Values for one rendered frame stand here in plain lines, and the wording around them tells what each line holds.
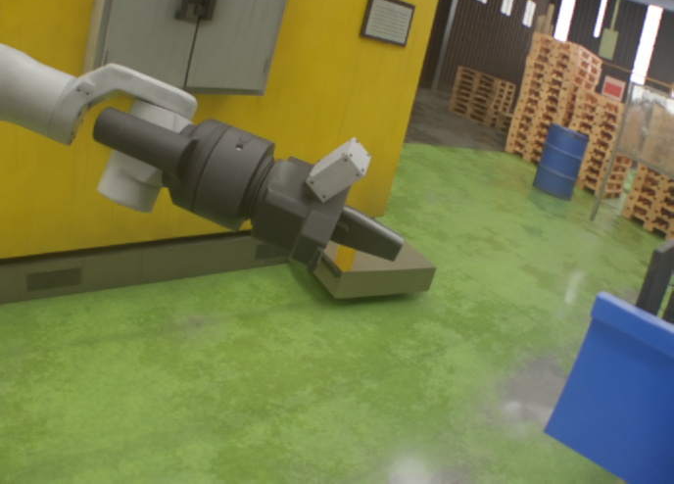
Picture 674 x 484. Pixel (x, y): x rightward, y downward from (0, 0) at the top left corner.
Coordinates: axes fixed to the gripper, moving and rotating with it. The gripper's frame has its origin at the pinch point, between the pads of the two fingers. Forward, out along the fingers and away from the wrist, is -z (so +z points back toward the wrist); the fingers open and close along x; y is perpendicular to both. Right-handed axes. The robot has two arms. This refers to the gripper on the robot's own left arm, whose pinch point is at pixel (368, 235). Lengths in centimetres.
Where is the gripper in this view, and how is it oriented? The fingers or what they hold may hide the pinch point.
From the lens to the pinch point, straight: 47.2
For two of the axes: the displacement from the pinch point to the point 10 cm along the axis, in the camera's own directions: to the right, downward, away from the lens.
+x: -1.9, 5.0, -8.4
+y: 3.5, -7.7, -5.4
